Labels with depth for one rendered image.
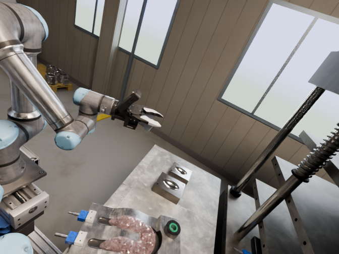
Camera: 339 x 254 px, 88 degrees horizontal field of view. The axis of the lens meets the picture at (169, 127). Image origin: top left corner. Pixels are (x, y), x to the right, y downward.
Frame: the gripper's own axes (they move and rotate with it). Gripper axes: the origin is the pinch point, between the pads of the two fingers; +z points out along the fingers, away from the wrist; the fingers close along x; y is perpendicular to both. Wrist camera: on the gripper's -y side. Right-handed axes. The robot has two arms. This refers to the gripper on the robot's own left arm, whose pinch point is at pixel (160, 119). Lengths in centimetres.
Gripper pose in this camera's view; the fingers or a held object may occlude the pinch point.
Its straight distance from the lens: 75.5
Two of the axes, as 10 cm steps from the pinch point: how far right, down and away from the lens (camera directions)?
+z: 9.4, 3.2, 1.5
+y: -3.4, 7.3, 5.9
